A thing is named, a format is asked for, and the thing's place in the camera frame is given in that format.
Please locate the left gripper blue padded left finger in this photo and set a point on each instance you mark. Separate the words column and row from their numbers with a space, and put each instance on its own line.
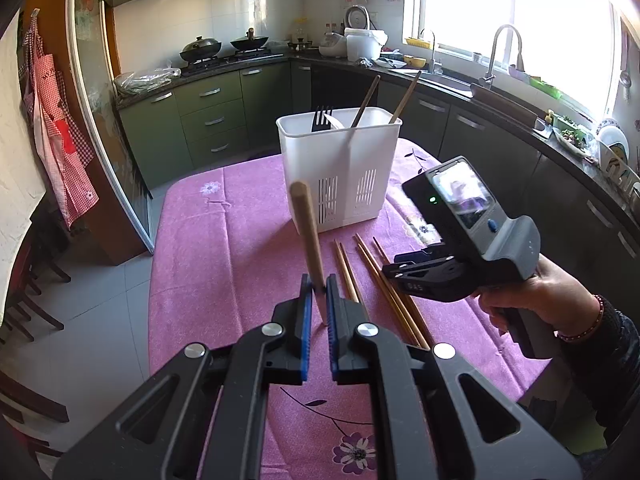
column 302, row 327

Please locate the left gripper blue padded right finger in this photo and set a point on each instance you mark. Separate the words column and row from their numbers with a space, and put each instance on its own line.
column 338, row 327

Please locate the wooden chopstick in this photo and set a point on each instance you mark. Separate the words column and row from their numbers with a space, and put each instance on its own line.
column 401, row 312
column 415, row 312
column 385, row 254
column 348, row 277
column 366, row 101
column 303, row 215
column 405, row 98

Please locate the black plastic fork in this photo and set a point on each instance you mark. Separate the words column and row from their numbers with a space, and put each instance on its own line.
column 321, row 118

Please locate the person's right forearm dark sleeve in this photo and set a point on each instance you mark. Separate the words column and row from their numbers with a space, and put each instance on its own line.
column 605, row 364

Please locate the person's right hand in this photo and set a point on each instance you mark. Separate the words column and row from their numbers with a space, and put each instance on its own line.
column 552, row 294

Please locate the purple floral tablecloth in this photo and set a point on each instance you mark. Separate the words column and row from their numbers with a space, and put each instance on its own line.
column 227, row 252

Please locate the white plastic utensil holder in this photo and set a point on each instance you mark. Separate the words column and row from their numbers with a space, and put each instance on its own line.
column 347, row 170

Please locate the plate with food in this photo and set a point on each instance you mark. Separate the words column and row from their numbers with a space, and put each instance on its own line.
column 574, row 138

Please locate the stainless steel sink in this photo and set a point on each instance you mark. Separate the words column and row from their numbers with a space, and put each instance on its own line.
column 437, row 82

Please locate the small chrome faucet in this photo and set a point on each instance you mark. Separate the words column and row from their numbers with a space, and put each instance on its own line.
column 433, row 65

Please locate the yellow bowl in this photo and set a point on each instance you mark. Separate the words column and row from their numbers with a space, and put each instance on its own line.
column 414, row 62

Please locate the white rice cooker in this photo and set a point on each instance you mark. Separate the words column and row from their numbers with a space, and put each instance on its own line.
column 333, row 45

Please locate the black wok pan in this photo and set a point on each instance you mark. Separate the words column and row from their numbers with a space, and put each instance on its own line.
column 251, row 41

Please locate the black wok with lid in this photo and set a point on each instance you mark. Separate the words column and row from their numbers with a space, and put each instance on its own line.
column 200, row 49

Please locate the dark wooden chair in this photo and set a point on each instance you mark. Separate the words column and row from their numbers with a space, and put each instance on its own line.
column 19, row 306

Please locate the plastic bag on counter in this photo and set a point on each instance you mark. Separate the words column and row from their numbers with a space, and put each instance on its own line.
column 144, row 81

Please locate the red checkered apron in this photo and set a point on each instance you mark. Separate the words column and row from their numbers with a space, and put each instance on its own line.
column 59, row 144

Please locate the white hanging cloth sheet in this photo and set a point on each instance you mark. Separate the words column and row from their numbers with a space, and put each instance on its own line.
column 21, row 182

